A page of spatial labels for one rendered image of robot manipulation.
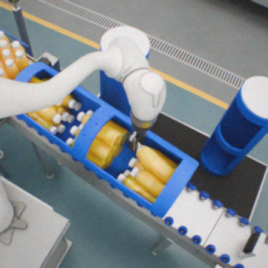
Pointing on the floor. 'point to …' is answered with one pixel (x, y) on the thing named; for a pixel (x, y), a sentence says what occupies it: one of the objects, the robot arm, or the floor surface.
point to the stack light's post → (21, 27)
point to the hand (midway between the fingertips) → (137, 143)
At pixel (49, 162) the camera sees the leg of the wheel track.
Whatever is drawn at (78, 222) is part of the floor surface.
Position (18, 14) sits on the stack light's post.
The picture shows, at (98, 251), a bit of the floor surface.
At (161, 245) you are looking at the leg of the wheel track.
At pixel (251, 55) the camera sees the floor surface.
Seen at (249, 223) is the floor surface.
